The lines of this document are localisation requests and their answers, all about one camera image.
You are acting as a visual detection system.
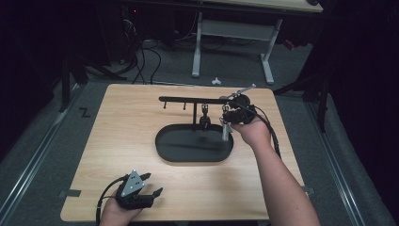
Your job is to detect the person's right hand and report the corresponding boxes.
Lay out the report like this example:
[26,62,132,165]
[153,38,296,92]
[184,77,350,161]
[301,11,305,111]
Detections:
[230,117,273,149]

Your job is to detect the white frame desk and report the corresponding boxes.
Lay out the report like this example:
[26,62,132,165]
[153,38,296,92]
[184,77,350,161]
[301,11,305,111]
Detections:
[191,0,324,86]

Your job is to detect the black key rack with tray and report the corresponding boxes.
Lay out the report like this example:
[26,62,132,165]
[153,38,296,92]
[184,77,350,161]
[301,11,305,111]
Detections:
[154,95,234,163]

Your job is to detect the metal floor rail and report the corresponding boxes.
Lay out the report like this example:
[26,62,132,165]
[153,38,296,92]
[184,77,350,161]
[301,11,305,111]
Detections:
[0,84,83,220]
[305,100,367,226]

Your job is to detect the left hand-held gripper black cable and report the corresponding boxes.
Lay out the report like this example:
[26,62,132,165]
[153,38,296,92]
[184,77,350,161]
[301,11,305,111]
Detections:
[95,175,130,226]

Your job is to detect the black floor cables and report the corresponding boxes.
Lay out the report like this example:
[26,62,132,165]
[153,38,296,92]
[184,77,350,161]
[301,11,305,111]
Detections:
[123,37,163,86]

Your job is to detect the black car key fob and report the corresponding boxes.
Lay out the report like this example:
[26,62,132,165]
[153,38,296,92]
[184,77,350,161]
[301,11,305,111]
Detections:
[199,104,211,130]

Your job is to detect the right hand-held gripper black cable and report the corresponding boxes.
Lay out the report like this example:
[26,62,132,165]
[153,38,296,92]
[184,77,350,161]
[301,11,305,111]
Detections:
[238,103,282,158]

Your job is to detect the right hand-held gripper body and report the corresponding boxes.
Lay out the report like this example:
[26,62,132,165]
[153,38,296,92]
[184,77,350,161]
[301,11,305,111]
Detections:
[219,83,258,125]

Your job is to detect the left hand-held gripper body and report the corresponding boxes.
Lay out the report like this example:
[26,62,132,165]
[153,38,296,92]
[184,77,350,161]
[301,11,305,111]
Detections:
[114,169,154,211]

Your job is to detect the black metal stand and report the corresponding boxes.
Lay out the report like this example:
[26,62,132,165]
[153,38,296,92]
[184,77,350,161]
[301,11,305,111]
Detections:
[272,56,335,134]
[58,51,127,113]

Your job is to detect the person's left hand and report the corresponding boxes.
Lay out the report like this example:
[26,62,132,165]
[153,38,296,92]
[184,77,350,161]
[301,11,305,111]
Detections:
[99,196,143,226]

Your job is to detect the hand-held gripper black cable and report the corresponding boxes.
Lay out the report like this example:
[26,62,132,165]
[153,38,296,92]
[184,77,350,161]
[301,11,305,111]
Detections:
[238,103,282,158]
[95,175,130,226]

